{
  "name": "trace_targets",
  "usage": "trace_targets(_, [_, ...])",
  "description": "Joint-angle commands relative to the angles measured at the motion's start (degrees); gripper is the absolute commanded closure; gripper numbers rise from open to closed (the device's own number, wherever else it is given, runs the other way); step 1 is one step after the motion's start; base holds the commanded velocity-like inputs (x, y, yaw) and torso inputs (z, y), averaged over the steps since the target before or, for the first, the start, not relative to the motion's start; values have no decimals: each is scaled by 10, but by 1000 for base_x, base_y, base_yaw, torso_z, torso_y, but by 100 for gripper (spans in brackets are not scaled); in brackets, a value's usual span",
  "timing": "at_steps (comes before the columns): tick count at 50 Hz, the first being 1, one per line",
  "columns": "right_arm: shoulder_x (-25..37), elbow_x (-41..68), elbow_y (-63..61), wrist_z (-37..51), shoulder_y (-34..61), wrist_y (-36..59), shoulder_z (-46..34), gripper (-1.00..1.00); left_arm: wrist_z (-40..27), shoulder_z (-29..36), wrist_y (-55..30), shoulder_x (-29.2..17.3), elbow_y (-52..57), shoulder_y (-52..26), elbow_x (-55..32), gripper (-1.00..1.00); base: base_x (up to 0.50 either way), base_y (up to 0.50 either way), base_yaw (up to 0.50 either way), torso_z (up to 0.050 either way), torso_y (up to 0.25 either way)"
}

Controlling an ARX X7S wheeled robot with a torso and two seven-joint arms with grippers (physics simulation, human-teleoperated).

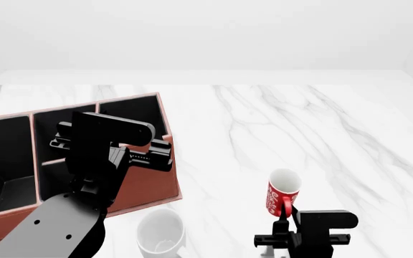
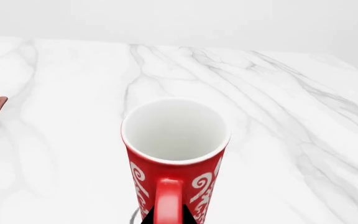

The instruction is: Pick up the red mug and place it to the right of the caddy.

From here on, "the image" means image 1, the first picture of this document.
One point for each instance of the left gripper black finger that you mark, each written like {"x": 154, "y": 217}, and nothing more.
{"x": 161, "y": 157}
{"x": 61, "y": 138}

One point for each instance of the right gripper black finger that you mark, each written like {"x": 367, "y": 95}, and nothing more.
{"x": 295, "y": 216}
{"x": 280, "y": 227}

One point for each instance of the red mug with white print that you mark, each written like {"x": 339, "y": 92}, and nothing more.
{"x": 275, "y": 200}

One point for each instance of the brown leather compartment caddy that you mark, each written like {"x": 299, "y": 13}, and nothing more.
{"x": 149, "y": 185}

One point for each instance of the white ceramic mug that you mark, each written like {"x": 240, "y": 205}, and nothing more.
{"x": 160, "y": 228}

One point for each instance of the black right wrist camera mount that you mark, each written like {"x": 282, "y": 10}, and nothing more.
{"x": 323, "y": 221}

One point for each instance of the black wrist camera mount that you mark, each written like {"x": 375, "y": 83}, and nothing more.
{"x": 120, "y": 129}
{"x": 323, "y": 221}

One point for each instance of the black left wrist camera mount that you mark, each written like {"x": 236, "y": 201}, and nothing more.
{"x": 120, "y": 129}

